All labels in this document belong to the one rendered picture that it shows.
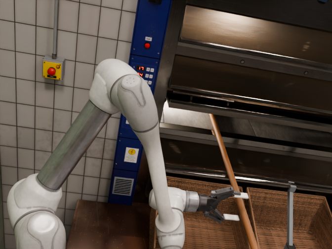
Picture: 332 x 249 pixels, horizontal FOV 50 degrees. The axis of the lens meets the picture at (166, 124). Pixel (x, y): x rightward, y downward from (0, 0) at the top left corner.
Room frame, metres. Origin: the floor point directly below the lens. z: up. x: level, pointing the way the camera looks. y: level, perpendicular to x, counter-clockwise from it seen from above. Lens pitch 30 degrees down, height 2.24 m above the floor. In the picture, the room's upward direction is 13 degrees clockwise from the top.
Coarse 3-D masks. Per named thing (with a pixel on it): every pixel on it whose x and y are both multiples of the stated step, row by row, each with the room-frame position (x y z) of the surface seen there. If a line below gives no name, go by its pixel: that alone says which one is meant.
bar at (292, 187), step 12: (168, 168) 1.43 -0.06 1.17; (180, 168) 1.45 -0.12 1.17; (240, 180) 1.48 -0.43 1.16; (252, 180) 1.49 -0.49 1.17; (264, 180) 1.51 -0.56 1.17; (288, 192) 1.53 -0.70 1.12; (324, 192) 1.55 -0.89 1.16; (288, 204) 1.48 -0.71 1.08; (288, 216) 1.44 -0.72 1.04; (288, 228) 1.39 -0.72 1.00; (288, 240) 1.35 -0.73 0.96
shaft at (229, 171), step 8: (216, 128) 1.87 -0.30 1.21; (216, 136) 1.80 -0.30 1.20; (224, 152) 1.64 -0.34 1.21; (224, 160) 1.57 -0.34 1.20; (232, 176) 1.44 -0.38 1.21; (232, 184) 1.39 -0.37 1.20; (240, 200) 1.28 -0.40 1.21; (240, 208) 1.23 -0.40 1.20; (248, 224) 1.13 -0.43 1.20; (248, 232) 1.09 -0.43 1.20; (248, 240) 1.06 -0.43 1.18; (256, 248) 1.01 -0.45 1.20
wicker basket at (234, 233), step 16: (208, 192) 1.79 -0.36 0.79; (224, 208) 1.79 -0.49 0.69; (192, 224) 1.69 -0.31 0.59; (208, 224) 1.72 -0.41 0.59; (224, 224) 1.76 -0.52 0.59; (240, 224) 1.65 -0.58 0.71; (192, 240) 1.56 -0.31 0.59; (208, 240) 1.59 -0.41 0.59; (224, 240) 1.62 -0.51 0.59; (240, 240) 1.58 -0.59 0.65
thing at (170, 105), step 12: (168, 96) 1.76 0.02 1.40; (180, 96) 1.81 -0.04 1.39; (180, 108) 1.65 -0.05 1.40; (192, 108) 1.66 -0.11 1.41; (204, 108) 1.68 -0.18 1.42; (240, 108) 1.82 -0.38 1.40; (252, 108) 1.87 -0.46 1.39; (264, 108) 1.92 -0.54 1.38; (252, 120) 1.71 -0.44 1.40; (264, 120) 1.72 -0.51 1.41; (276, 120) 1.74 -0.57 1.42; (312, 120) 1.87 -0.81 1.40; (324, 120) 1.92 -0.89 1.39
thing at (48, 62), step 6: (42, 60) 1.62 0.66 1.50; (48, 60) 1.63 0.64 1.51; (54, 60) 1.64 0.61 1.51; (60, 60) 1.66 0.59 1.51; (42, 66) 1.62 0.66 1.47; (48, 66) 1.62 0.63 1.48; (54, 66) 1.63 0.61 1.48; (60, 66) 1.63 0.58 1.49; (42, 72) 1.62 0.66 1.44; (60, 72) 1.63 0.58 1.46; (48, 78) 1.63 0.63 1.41; (54, 78) 1.63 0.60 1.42; (60, 78) 1.63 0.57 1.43
